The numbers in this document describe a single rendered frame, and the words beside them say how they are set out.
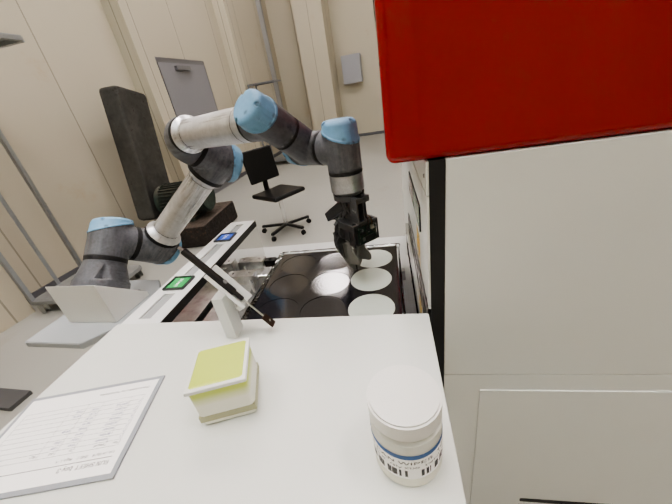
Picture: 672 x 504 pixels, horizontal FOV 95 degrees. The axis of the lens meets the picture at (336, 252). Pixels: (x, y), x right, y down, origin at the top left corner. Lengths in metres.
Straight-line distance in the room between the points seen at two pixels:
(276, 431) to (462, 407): 0.41
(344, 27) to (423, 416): 10.00
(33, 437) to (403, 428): 0.51
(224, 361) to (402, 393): 0.24
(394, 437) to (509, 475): 0.65
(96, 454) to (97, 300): 0.64
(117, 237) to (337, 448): 0.96
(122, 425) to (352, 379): 0.32
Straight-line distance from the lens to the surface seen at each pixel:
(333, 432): 0.42
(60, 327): 1.28
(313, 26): 9.44
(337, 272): 0.82
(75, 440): 0.59
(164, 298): 0.83
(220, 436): 0.47
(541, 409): 0.77
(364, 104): 10.00
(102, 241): 1.18
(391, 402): 0.32
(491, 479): 0.96
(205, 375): 0.45
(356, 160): 0.67
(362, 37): 10.04
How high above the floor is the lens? 1.32
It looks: 27 degrees down
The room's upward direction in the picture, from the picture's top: 10 degrees counter-clockwise
